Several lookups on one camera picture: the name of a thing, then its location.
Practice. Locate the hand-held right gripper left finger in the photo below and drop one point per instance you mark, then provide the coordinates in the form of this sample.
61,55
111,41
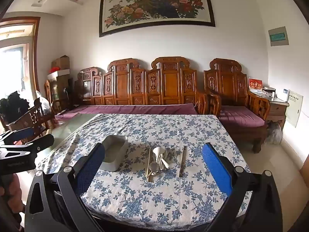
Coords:
93,166

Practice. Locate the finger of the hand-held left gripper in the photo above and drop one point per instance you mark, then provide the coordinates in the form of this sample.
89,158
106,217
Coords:
21,134
38,143

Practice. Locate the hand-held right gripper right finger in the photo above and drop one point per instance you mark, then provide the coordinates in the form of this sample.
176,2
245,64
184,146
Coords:
217,166

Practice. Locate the grey rectangular container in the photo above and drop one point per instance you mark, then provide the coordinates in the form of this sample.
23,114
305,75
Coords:
113,153

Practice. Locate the wooden chopstick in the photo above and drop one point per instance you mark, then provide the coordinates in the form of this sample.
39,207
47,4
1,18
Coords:
148,166
184,157
181,164
150,159

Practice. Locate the slim white spoon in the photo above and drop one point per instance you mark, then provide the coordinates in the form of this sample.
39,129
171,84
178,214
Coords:
167,149

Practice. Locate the beige wooden spoon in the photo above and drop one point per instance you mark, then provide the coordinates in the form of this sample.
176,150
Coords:
153,166

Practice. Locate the white plastic spoon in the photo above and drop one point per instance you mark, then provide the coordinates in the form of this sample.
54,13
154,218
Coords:
158,150

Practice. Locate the person's left hand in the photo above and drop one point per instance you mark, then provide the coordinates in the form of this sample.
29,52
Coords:
15,191

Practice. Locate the carved wooden chair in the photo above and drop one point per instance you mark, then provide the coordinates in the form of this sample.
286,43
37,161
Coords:
31,119

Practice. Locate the black cloth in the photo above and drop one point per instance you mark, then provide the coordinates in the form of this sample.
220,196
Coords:
13,105

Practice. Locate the clear plastic bag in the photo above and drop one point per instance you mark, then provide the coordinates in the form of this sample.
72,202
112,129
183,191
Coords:
44,102

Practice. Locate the purple armchair cushion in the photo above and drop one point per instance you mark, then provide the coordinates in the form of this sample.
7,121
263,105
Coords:
241,117

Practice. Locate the dark storage cabinet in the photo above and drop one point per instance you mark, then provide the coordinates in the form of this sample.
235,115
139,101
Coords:
64,89

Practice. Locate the blue floral tablecloth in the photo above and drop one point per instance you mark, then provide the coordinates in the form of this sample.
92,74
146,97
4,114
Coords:
149,198

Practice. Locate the grey fluffy duster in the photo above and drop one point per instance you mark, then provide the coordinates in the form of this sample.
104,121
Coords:
274,133

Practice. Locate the long purple sofa cushion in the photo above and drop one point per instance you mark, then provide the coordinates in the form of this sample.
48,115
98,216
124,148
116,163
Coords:
132,110

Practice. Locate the white cardboard box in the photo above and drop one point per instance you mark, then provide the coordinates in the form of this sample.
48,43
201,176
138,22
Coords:
59,73

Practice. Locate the brown cardboard box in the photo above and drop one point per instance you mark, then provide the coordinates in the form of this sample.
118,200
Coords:
61,62

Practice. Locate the carved wooden armchair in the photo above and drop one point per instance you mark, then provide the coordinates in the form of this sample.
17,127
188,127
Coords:
227,84

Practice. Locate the wooden side table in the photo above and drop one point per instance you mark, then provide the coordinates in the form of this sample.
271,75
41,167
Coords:
277,108

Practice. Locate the red desk calendar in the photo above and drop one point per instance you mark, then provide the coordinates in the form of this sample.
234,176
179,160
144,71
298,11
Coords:
255,85

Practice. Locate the tissue box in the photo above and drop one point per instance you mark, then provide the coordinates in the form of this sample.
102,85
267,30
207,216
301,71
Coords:
268,91

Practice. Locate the carved wooden bench backs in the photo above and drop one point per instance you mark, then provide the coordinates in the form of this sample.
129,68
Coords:
169,84

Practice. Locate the white blue packet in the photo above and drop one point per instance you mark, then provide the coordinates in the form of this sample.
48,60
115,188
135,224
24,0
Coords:
285,93

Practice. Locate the ceiling vent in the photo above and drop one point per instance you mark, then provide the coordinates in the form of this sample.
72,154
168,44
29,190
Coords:
37,3

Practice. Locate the framed peacock flower painting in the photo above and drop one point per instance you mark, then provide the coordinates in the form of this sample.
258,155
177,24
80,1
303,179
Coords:
157,4

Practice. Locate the wooden door frame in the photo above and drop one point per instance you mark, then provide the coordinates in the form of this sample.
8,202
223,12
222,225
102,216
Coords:
36,53

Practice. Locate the white wall panel door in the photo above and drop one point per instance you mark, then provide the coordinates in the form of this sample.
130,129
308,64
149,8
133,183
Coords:
294,108

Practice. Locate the wall box with green label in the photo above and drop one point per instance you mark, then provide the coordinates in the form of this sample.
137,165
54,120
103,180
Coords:
278,36

